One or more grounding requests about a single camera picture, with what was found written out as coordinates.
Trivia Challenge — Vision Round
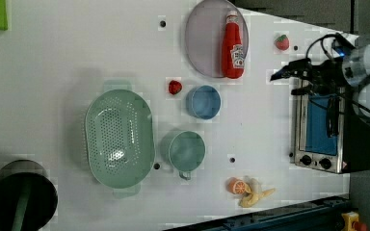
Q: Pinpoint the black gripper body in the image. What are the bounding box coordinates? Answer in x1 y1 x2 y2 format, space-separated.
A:
299 58 346 94

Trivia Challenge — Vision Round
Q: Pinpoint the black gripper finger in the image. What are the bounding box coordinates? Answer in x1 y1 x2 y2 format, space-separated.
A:
291 87 312 95
270 65 298 81

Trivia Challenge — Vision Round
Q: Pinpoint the red ketchup bottle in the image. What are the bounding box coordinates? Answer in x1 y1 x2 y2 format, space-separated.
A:
221 11 245 79

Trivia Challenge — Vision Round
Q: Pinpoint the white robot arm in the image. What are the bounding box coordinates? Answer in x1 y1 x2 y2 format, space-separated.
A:
270 35 370 125

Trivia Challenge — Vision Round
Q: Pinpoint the lavender round plate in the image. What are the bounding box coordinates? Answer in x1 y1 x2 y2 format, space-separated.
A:
185 0 249 78

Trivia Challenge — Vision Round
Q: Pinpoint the red strawberry toy right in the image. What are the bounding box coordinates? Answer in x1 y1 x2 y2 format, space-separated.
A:
275 35 290 51

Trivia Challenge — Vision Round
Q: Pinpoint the red strawberry toy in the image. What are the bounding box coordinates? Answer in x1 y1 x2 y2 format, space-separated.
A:
169 80 182 95
275 35 290 51

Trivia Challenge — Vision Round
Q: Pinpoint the toaster oven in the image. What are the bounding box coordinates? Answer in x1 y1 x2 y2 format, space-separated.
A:
294 88 370 174

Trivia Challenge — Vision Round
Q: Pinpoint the blue bowl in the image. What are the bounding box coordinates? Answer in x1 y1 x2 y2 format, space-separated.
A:
186 86 222 120

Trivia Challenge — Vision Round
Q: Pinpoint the peeled banana toy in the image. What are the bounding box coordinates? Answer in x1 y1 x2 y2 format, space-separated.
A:
239 178 276 208

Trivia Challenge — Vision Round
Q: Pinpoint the red strawberry toy centre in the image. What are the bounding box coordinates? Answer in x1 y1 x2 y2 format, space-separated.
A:
169 80 182 95

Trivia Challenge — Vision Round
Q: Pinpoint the orange half toy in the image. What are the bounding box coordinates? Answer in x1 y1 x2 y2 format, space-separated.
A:
227 177 246 194

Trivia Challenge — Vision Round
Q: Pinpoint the green mug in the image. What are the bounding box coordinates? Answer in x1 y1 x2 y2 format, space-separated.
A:
161 130 206 181

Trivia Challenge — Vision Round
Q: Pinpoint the yellow red emergency button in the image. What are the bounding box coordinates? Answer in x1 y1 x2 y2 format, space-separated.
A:
341 212 368 231

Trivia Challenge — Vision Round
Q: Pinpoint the green perforated colander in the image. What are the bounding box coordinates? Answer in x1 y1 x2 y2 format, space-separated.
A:
84 80 155 199

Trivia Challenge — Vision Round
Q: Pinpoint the green spatula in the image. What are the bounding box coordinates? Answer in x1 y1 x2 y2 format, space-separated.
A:
12 180 31 231

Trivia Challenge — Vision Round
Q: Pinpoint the black round bin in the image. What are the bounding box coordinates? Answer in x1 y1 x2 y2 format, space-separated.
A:
0 160 58 231

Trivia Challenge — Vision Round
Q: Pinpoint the blue metal frame rail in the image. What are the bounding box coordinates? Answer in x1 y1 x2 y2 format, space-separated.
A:
165 196 352 231

